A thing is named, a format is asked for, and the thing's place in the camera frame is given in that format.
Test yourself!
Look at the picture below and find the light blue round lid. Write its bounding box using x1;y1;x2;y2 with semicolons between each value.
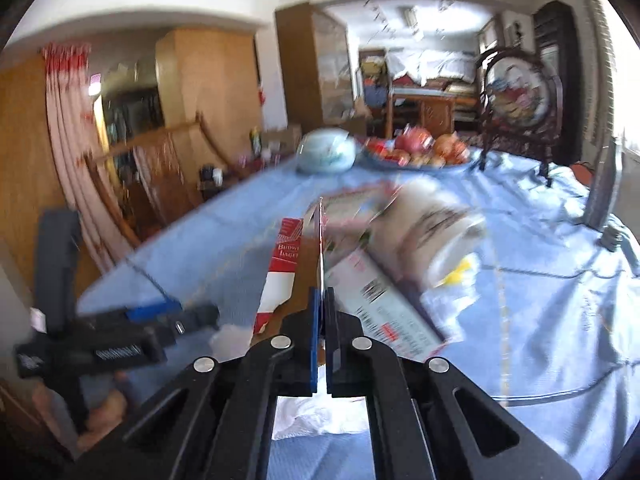
295;127;357;175

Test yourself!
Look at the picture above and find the wooden chair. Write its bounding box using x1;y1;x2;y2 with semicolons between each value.
82;112;251;251

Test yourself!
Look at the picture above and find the grey metal stand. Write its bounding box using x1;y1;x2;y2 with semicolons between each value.
582;137;626;253

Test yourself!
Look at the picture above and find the dark tall cabinet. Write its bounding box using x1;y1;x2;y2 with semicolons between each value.
532;0;576;161

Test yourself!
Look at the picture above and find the pink and red curtain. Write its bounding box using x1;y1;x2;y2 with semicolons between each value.
40;42;141;276

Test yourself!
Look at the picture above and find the yellow wrapper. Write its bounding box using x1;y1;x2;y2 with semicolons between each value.
442;255;476;286

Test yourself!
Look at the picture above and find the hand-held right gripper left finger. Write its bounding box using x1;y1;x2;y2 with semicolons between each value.
65;287;321;480

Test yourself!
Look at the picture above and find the person's left hand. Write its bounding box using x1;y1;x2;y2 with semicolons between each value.
82;387;128;433

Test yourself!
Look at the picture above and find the wooden desk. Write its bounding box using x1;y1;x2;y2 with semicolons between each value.
387;87;458;133

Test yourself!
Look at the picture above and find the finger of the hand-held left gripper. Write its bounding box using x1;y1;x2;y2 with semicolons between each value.
145;304;221;347
125;297;183;323

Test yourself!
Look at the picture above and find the white crumpled tissue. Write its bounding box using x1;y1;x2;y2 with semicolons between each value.
210;322;373;438

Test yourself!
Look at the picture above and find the round embroidered screen wooden stand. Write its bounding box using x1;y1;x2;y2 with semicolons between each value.
472;45;563;188

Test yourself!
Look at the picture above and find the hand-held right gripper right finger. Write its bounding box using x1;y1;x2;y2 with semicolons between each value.
325;287;583;480

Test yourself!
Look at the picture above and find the white plastic bottle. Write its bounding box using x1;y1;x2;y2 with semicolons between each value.
370;180;488;288

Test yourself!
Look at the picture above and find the glass door wooden cabinet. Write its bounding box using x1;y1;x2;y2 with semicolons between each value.
275;2;358;128

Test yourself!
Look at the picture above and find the wooden wardrobe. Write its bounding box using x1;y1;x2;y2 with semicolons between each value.
155;27;266;171

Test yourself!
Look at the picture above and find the green white packet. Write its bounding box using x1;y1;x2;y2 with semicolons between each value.
302;182;448;363

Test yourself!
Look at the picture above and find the red and white carton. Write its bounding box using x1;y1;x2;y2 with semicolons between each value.
252;217;306;338

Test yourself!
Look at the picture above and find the brown cardboard box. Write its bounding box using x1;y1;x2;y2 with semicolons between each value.
262;125;303;153

